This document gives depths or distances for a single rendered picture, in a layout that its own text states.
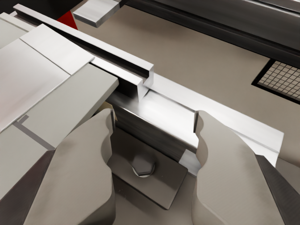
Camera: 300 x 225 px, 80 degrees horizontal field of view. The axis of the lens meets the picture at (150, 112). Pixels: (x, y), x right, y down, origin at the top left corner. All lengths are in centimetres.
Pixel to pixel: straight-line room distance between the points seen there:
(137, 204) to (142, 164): 6
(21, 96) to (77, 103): 5
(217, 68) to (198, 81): 21
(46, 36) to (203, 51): 158
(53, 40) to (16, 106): 8
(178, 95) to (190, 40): 163
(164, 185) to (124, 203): 6
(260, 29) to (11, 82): 36
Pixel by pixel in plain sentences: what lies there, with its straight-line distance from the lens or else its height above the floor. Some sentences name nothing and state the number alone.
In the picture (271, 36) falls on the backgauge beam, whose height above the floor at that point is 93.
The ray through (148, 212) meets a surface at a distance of 26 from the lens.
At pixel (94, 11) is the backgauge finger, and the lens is 25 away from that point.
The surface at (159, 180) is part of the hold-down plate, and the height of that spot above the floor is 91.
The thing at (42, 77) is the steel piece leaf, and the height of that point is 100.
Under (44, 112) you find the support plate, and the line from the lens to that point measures 18.
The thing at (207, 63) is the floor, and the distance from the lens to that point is 165.
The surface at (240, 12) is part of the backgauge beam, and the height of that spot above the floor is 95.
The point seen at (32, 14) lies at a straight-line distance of 29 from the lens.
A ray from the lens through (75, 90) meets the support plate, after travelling 18.
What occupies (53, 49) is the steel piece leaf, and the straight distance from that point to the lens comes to 22.
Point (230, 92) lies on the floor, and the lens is 151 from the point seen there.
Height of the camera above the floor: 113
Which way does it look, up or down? 61 degrees down
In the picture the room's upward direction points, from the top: 1 degrees counter-clockwise
